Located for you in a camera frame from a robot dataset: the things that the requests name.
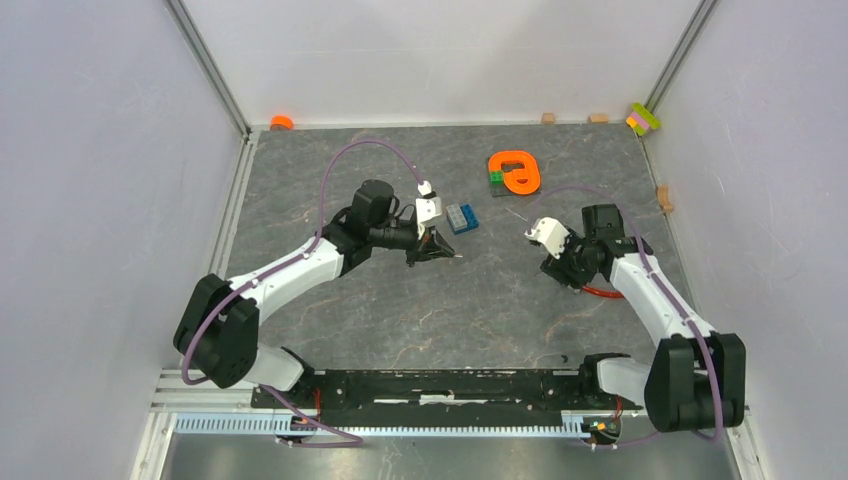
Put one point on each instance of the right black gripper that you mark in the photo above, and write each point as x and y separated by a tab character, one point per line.
557	269

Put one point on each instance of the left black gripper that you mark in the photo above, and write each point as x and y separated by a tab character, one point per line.
434	247

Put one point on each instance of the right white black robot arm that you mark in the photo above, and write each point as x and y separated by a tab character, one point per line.
697	378

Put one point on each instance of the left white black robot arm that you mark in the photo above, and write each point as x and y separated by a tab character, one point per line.
218	333

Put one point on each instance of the grey blue brick stack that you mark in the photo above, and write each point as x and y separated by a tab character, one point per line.
461	218

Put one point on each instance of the orange track on grey plate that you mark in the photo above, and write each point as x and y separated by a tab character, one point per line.
513	173

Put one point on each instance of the curved wooden piece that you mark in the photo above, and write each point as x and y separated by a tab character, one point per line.
664	200

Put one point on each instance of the green pink yellow brick stack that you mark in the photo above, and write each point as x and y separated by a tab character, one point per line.
641	120

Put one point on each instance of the orange round cap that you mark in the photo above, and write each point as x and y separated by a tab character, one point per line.
281	122

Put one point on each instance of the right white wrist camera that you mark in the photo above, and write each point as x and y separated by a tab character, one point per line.
550	234

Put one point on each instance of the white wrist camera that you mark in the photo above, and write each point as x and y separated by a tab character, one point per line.
550	234
428	208

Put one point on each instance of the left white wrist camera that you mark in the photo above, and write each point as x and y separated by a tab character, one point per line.
428	208

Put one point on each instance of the light blue toothed cable duct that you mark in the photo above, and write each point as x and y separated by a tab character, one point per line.
284	425

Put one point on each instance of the aluminium frame rails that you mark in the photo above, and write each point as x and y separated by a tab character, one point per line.
176	401

